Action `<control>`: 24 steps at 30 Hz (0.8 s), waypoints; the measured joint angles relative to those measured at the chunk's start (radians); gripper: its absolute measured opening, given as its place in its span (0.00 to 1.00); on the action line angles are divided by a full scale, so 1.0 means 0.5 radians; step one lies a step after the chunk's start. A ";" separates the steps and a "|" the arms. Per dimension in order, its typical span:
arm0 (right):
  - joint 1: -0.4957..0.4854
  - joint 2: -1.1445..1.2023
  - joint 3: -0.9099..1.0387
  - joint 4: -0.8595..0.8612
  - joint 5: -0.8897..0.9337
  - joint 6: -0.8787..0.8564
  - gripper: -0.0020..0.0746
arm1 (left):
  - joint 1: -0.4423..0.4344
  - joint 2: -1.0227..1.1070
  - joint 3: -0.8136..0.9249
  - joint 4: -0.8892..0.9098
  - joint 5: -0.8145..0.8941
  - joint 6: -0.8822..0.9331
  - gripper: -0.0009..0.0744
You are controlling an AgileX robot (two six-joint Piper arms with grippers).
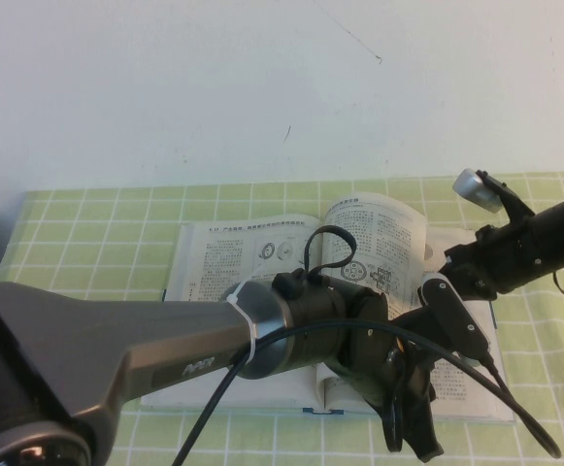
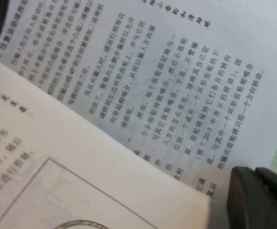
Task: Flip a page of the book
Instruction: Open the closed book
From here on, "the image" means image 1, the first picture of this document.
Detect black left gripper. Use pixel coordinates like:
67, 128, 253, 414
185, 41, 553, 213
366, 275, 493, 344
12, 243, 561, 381
334, 329, 446, 462

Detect black right camera mount bracket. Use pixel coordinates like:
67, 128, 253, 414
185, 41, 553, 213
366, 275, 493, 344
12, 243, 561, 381
475, 169, 536, 227

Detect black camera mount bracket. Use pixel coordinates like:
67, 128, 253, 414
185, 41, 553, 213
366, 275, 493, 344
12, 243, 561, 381
391, 274, 492, 363
475, 169, 536, 227

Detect dark looped strap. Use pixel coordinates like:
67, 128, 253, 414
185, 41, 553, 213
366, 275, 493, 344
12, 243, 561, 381
302, 224, 356, 285

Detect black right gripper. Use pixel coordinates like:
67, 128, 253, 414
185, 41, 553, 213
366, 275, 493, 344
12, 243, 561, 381
443, 220, 545, 303

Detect green white checkered tablecloth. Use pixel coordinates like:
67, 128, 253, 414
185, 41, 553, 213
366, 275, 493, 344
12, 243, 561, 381
0, 172, 564, 466

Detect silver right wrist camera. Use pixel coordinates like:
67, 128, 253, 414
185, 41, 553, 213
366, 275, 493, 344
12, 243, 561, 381
451, 168, 504, 214

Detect technical book with diagrams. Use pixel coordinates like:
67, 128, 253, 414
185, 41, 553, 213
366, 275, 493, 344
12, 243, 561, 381
140, 189, 516, 424

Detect white zip tie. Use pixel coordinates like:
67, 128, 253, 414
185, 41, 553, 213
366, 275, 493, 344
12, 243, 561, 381
221, 277, 264, 369

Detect black left camera mount bracket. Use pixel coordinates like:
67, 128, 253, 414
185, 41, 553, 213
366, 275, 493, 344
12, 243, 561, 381
391, 274, 492, 363

